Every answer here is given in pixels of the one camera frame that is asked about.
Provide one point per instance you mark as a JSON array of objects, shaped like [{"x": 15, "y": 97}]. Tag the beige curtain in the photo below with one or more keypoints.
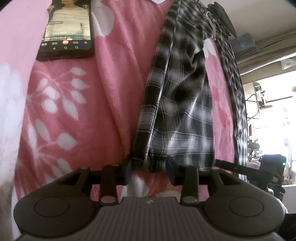
[{"x": 266, "y": 51}]

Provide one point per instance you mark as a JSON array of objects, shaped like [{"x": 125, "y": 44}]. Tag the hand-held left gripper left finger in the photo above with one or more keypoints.
[{"x": 128, "y": 172}]

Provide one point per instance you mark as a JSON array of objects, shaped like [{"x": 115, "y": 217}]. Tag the dark grey folded garment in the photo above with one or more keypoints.
[{"x": 222, "y": 14}]

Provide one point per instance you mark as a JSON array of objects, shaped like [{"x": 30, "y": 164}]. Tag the wheelchair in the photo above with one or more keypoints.
[{"x": 254, "y": 146}]

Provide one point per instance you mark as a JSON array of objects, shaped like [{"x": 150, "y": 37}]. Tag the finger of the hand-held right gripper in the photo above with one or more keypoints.
[{"x": 242, "y": 169}]

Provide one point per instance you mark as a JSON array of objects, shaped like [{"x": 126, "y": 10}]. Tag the folding table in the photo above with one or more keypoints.
[{"x": 259, "y": 92}]

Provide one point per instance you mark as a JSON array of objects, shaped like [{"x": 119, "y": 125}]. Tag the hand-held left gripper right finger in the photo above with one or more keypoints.
[{"x": 172, "y": 172}]

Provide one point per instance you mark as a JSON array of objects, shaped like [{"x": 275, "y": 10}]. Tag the black smartphone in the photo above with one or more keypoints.
[{"x": 67, "y": 30}]

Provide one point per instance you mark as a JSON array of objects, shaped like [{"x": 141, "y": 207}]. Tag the pink floral blanket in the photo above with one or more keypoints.
[{"x": 104, "y": 104}]

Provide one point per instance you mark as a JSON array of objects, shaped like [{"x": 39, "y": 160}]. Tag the black white plaid shirt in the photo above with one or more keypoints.
[{"x": 185, "y": 104}]

